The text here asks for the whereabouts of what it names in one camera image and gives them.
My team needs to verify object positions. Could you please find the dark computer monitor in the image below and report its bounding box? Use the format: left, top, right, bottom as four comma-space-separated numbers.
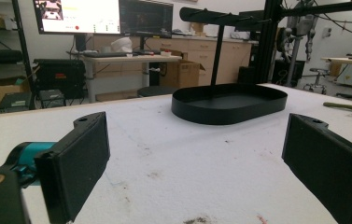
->
119, 0, 175, 39

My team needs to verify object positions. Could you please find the black keyboard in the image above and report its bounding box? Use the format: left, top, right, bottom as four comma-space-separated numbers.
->
82, 51, 128, 59

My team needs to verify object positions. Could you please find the small black device box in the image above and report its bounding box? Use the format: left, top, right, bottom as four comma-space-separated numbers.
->
37, 89, 66, 109

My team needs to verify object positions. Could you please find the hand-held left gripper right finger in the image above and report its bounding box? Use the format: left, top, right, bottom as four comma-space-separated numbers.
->
281, 113, 352, 224

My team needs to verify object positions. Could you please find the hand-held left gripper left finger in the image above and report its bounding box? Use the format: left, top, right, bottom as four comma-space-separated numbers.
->
6, 111, 111, 224

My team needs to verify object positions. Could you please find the round metal stool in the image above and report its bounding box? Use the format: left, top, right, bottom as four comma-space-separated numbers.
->
303, 67, 331, 95

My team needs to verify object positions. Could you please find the bright computer monitor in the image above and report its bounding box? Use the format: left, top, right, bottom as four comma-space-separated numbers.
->
33, 0, 122, 35

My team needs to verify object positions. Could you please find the black metal shelf rack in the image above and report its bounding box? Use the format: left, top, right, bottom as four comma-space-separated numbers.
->
0, 0, 36, 110

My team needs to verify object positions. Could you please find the black metal frame post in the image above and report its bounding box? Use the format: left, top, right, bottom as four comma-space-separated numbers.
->
255, 0, 352, 85

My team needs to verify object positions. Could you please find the green and brown handled tool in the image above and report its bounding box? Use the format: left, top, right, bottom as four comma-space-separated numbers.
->
322, 101, 352, 117

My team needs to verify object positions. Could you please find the light wooden desk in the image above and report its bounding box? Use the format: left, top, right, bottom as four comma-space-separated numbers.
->
79, 53, 183, 104

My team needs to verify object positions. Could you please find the black jewelry stand with tray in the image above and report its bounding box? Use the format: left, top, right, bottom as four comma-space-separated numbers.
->
171, 7, 289, 126

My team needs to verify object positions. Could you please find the wooden cabinet with drawers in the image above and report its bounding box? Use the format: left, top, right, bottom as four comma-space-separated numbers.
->
92, 35, 253, 87

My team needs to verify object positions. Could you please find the open cardboard box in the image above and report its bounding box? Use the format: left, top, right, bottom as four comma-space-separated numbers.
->
159, 49, 206, 89

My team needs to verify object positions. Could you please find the black equipment case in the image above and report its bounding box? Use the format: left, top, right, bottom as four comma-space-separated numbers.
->
33, 58, 87, 99

